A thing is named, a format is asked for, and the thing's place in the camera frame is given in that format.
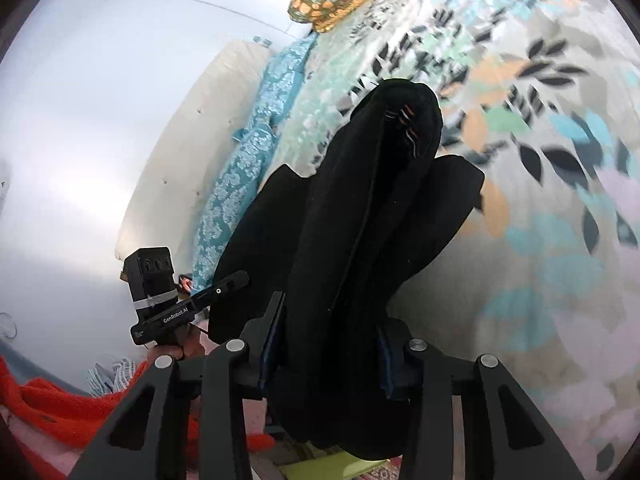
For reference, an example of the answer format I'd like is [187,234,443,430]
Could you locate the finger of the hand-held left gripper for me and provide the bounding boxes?
[192,270,251,309]

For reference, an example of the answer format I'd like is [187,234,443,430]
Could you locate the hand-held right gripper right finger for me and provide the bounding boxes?
[377,322,586,480]

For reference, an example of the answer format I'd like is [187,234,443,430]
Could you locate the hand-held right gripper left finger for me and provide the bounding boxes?
[67,290,288,480]

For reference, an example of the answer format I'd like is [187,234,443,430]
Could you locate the black pants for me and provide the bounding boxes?
[207,78,486,461]

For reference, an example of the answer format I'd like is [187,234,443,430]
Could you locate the person's left hand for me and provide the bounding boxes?
[147,325,207,362]

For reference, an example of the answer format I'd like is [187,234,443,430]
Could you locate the white lace patterned cloth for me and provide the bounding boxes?
[87,357,151,398]

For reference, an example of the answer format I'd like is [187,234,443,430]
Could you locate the teal white patterned cloth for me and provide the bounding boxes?
[192,35,321,291]

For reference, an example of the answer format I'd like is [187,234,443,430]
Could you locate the light green cloth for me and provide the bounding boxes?
[277,449,391,480]

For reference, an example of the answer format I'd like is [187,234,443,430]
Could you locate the white padded headboard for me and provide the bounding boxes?
[115,40,273,263]

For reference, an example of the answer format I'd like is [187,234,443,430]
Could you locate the orange red fuzzy cloth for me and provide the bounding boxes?
[0,355,276,461]

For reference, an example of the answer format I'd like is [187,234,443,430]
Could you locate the floral leaf print bedsheet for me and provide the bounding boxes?
[265,0,640,480]

